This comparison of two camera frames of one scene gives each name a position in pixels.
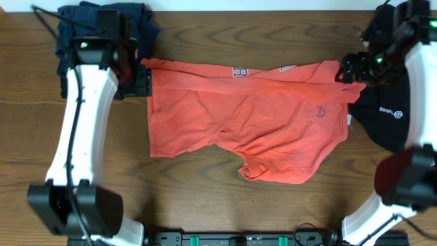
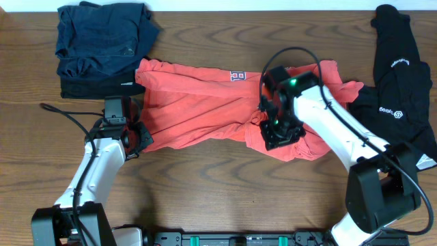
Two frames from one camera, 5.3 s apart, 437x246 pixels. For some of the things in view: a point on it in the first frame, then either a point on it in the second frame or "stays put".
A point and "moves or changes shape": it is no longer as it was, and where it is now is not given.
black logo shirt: [383, 107] stays put
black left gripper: [143, 80] -> [141, 141]
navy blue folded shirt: [79, 19] stays put
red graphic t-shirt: [283, 119] moves or changes shape
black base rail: [259, 238] stays put
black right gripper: [350, 68] -> [281, 135]
